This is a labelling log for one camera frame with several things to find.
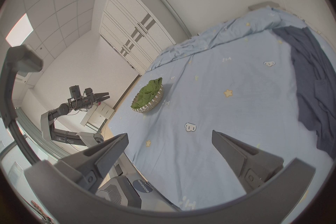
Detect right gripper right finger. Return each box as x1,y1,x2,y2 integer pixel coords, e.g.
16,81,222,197
212,130,285,195

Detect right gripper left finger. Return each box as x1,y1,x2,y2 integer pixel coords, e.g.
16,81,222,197
55,133,129,193

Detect green shorts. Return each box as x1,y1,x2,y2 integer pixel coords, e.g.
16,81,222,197
131,78,163,110

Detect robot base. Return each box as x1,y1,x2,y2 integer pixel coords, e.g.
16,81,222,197
96,157,179,211

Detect round woven basket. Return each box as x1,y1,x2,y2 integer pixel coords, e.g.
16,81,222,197
131,84,164,114

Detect white low cabinet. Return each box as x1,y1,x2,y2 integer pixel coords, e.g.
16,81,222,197
80,101,116,127

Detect white wardrobe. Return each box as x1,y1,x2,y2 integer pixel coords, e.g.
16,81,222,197
99,0,192,76

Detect window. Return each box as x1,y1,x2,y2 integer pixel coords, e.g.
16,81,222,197
0,136,57,222

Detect square ceiling light panel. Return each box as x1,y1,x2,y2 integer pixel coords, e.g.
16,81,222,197
6,13,34,48

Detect dark blue T-shirt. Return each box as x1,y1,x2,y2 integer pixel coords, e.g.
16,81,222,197
272,26,336,160

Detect pale blue quilt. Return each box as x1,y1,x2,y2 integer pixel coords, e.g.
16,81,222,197
148,6,306,71

